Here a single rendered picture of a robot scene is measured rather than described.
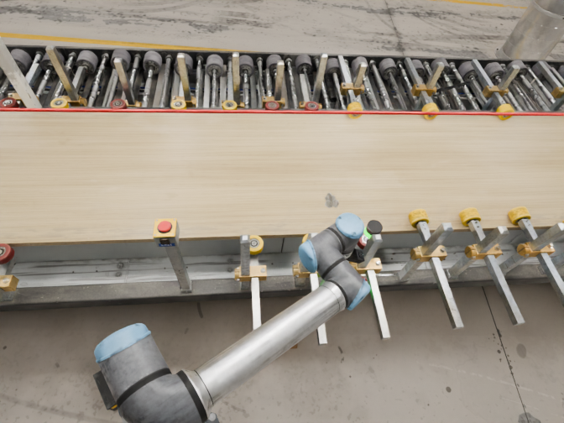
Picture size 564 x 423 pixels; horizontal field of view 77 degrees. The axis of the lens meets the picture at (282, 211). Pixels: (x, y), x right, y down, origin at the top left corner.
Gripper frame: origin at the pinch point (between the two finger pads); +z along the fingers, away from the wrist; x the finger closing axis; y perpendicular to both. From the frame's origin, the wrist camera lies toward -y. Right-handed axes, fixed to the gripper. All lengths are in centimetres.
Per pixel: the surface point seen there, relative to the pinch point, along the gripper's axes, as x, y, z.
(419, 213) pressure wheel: -26, -44, -1
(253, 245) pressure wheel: -17.1, 30.0, 7.3
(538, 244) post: -7, -89, -4
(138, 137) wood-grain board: -82, 86, 8
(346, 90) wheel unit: -114, -28, 2
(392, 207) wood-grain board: -35, -36, 7
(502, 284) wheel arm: 8, -69, 1
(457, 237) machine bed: -28, -77, 25
